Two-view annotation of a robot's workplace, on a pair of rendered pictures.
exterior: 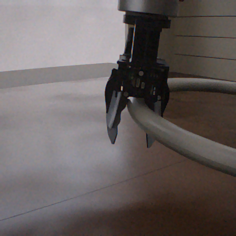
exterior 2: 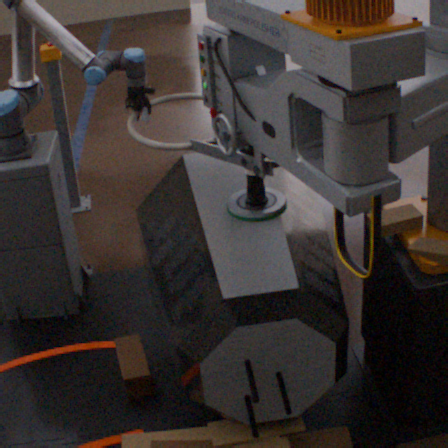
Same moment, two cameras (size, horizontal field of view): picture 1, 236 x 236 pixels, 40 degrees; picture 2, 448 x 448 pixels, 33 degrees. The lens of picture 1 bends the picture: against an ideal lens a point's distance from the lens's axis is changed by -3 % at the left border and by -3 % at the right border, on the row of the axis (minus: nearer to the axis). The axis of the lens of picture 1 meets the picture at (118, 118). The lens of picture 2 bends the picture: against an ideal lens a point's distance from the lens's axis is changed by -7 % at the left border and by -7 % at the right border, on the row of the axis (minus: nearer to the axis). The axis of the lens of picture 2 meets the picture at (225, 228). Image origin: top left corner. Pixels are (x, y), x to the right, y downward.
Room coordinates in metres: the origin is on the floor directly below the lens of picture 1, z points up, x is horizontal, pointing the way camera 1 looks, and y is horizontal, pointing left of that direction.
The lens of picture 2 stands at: (-1.99, -2.20, 2.25)
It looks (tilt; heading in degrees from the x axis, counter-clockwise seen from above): 30 degrees down; 35
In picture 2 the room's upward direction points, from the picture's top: 5 degrees counter-clockwise
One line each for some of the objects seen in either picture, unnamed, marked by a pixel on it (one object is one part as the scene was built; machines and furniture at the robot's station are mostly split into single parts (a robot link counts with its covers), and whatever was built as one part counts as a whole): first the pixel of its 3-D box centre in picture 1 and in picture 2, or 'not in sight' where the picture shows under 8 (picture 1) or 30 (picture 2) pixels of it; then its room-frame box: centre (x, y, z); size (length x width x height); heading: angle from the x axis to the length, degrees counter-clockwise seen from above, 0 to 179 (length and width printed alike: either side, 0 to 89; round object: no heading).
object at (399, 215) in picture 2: not in sight; (395, 220); (0.34, -1.32, 0.81); 0.20 x 0.10 x 0.05; 140
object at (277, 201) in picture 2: not in sight; (256, 202); (0.19, -0.82, 0.84); 0.21 x 0.21 x 0.01
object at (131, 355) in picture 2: not in sight; (133, 366); (-0.11, -0.32, 0.07); 0.30 x 0.12 x 0.12; 46
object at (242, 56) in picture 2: not in sight; (258, 88); (0.15, -0.88, 1.32); 0.36 x 0.22 x 0.45; 59
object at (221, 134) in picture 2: not in sight; (234, 132); (0.02, -0.86, 1.20); 0.15 x 0.10 x 0.15; 59
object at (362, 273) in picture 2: not in sight; (356, 229); (-0.16, -1.38, 1.05); 0.23 x 0.03 x 0.32; 59
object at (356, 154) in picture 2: not in sight; (355, 139); (-0.15, -1.38, 1.34); 0.19 x 0.19 x 0.20
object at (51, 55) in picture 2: not in sight; (62, 127); (1.00, 1.04, 0.54); 0.20 x 0.20 x 1.09; 42
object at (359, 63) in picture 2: not in sight; (293, 25); (0.01, -1.12, 1.62); 0.96 x 0.25 x 0.17; 59
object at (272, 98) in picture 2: not in sight; (303, 123); (-0.03, -1.14, 1.30); 0.74 x 0.23 x 0.49; 59
